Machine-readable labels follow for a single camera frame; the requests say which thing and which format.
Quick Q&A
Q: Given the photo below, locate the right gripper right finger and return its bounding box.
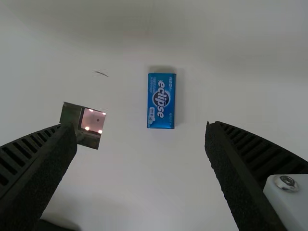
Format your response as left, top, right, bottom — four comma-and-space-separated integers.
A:
205, 120, 308, 231

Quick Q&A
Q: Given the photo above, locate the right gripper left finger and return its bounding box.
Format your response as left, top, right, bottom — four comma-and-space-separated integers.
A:
0, 122, 78, 231

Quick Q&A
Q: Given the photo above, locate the small square scanner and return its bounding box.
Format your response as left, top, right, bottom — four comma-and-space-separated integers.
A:
59, 102, 108, 151

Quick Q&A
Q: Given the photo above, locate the blue box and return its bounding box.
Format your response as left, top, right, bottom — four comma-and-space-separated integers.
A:
145, 66, 178, 130

